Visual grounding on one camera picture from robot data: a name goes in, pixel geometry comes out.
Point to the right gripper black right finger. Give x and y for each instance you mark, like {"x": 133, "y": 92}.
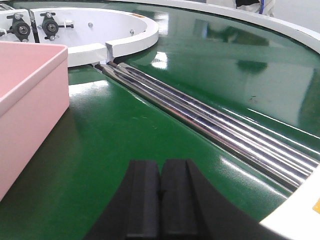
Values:
{"x": 192, "y": 209}

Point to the white outer conveyor rim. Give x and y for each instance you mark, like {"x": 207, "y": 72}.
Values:
{"x": 262, "y": 77}

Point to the person in white jacket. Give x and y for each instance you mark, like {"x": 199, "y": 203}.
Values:
{"x": 262, "y": 7}

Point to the pink plastic bin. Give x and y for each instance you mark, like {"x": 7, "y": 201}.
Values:
{"x": 34, "y": 94}

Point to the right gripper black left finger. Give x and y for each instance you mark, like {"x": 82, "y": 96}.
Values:
{"x": 133, "y": 211}

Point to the black bearing mount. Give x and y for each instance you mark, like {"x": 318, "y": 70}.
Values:
{"x": 18, "y": 27}
{"x": 51, "y": 27}

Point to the black bearing mount left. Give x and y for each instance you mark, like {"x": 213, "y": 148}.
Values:
{"x": 18, "y": 27}

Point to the steel transfer rollers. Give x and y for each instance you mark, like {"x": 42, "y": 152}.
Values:
{"x": 212, "y": 125}

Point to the black bearing mount right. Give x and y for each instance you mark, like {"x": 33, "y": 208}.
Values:
{"x": 51, "y": 27}

